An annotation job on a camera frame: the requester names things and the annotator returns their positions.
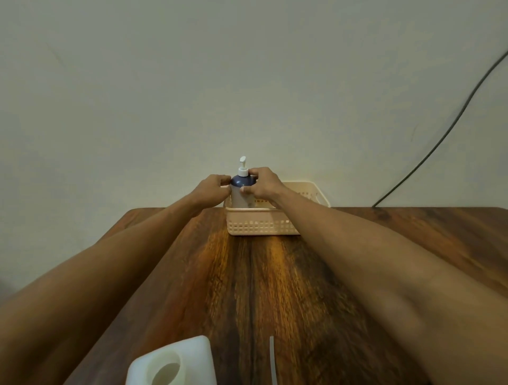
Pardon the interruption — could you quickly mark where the white plastic jug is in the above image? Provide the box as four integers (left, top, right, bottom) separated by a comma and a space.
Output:
125, 336, 218, 385

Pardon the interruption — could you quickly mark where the person's right hand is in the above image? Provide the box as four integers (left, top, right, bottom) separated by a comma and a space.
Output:
240, 167, 288, 209

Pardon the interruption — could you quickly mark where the black cable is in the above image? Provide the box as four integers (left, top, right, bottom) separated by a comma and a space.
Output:
372, 49, 508, 208

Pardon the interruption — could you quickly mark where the person's right forearm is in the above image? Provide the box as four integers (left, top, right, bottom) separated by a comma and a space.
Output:
274, 188, 508, 385

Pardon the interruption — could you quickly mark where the person's left forearm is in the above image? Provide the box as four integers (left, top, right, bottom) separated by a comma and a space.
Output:
0, 196, 204, 385

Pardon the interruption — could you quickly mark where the cream plastic basket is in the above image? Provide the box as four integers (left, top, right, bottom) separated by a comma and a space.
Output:
224, 181, 331, 236

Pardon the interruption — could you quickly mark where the white plastic strip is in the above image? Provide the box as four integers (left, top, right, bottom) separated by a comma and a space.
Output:
269, 336, 278, 385

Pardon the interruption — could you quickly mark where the blue pump dispenser bottle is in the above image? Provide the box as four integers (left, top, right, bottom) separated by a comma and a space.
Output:
230, 156, 258, 209

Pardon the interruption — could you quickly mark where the person's left hand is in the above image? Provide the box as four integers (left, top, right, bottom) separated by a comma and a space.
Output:
190, 175, 233, 209

